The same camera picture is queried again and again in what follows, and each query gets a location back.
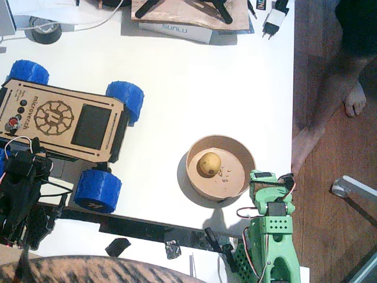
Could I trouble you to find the person bare lower leg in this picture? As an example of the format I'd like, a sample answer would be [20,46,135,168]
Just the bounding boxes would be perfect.
[323,52,377,89]

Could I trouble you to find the black shorts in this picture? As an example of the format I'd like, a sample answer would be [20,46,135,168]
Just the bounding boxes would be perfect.
[335,0,377,57]

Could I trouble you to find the grey metal frame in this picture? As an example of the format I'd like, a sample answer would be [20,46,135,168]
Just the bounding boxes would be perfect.
[343,250,377,283]

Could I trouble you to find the person bare foot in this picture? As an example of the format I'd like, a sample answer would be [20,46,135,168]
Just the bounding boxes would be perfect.
[343,81,368,118]

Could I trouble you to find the crumpled black tape piece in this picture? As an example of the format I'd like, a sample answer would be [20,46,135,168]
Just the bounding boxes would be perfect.
[164,239,182,260]

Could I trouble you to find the light grey device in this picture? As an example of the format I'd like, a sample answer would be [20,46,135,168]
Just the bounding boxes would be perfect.
[0,0,18,37]

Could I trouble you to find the red white servo cable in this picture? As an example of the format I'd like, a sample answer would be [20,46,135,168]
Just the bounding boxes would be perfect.
[278,173,297,202]
[3,136,38,162]

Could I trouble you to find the black plug adapter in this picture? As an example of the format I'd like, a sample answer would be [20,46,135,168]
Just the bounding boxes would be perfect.
[274,0,292,13]

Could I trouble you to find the black clamp handle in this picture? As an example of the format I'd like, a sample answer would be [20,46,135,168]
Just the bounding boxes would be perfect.
[204,226,224,254]
[222,243,239,274]

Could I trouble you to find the yellow-brown round fruit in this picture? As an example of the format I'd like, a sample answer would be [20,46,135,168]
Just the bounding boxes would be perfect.
[196,151,222,178]

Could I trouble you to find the grey caster furniture leg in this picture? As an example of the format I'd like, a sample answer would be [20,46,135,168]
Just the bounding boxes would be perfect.
[332,175,377,206]

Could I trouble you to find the black tape roll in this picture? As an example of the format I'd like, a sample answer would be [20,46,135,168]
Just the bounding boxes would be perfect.
[24,17,62,45]

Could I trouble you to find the white black power adapter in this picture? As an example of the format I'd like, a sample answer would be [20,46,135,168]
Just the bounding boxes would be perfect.
[261,8,288,40]

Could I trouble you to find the brown striped garment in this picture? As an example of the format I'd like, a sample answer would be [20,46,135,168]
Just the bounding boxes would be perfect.
[0,255,207,283]

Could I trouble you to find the wooden microrover chassis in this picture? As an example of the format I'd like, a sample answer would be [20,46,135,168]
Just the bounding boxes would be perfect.
[0,78,130,163]

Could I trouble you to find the long black mounting bar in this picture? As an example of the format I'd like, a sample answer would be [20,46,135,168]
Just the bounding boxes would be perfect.
[54,206,233,254]

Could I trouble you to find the red black servo cable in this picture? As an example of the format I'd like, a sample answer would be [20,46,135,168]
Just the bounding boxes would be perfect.
[236,206,260,219]

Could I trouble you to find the white SUNLU box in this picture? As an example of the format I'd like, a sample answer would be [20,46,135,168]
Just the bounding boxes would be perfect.
[137,21,213,45]

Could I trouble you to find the black stand leg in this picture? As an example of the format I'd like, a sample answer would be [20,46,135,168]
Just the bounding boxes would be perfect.
[212,0,234,24]
[134,0,166,19]

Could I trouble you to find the flat black tape piece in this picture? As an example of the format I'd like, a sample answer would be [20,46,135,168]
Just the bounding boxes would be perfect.
[105,237,132,257]

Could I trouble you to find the plywood board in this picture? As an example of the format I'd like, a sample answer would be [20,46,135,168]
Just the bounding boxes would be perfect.
[130,0,252,31]

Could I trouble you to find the brown paper bowl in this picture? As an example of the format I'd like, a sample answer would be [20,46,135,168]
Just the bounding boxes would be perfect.
[185,134,256,204]

